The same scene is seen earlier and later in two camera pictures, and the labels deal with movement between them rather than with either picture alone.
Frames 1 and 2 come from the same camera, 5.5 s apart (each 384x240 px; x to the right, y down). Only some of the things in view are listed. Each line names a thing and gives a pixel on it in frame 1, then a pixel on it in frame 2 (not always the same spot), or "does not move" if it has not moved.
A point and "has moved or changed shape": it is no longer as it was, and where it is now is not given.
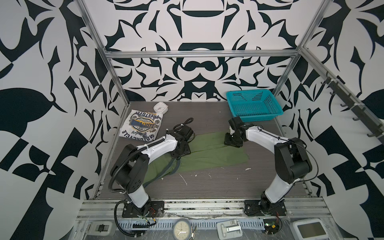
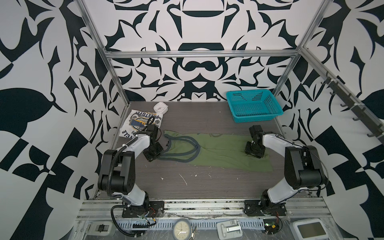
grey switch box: (99, 228) does not move
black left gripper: (175, 155) to (149, 157)
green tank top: (207, 149) has moved or changed shape
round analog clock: (181, 229) does not move
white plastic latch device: (229, 229) does not move
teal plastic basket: (254, 105) does not move
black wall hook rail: (378, 131) does not move
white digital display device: (309, 229) does not move
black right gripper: (227, 141) to (248, 150)
